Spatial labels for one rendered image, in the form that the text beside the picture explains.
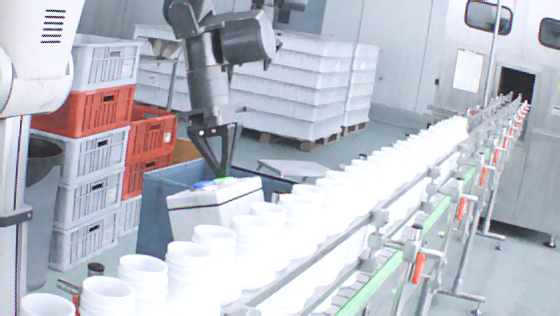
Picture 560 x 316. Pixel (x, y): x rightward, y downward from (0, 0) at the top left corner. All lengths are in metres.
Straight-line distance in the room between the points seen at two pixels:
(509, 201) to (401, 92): 5.93
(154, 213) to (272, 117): 6.11
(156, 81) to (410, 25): 4.51
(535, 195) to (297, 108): 3.04
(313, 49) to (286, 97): 0.58
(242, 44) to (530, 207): 4.89
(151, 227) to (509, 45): 4.30
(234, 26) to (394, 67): 10.48
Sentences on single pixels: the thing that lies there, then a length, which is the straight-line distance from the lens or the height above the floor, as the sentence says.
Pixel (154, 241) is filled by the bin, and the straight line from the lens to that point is 1.73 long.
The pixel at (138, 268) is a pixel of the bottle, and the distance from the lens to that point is 0.55.
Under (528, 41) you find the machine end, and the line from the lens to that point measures 5.67.
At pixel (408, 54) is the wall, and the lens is 11.40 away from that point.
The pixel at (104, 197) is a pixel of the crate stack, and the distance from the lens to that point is 3.79.
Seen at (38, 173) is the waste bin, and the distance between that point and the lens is 3.07.
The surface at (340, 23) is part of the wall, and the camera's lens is 11.69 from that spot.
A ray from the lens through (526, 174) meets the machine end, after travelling 5.72.
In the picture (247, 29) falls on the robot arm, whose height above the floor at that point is 1.33.
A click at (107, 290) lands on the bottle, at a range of 0.50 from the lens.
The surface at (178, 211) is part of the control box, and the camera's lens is 0.97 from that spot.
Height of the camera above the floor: 1.35
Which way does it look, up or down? 11 degrees down
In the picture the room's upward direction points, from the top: 10 degrees clockwise
